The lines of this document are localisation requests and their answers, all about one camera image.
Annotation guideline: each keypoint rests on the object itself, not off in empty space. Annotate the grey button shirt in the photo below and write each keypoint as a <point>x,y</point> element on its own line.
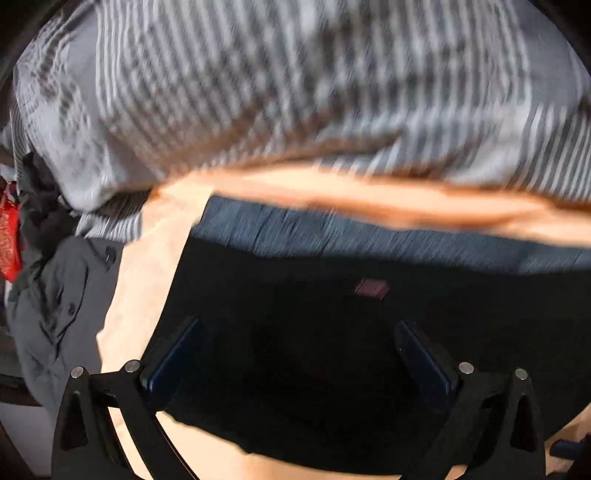
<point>55,295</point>

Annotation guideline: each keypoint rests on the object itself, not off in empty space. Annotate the black pants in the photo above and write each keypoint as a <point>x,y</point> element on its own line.
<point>300,300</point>

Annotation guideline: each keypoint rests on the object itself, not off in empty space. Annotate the red embroidered pillow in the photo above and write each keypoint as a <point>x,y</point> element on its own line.
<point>9,235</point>

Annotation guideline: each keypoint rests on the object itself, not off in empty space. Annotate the dark cloth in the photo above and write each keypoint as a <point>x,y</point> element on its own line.
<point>41,217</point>

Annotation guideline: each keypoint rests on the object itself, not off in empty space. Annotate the orange blanket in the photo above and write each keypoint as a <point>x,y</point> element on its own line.
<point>147,277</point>

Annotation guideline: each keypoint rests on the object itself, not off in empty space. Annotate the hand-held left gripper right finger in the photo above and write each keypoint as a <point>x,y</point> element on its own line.
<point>422,357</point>

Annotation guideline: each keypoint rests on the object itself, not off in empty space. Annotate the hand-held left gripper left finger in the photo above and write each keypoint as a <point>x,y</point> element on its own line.
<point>174,357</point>

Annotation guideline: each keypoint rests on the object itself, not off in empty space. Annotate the grey striped duvet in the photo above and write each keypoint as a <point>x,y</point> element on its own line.
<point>277,69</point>

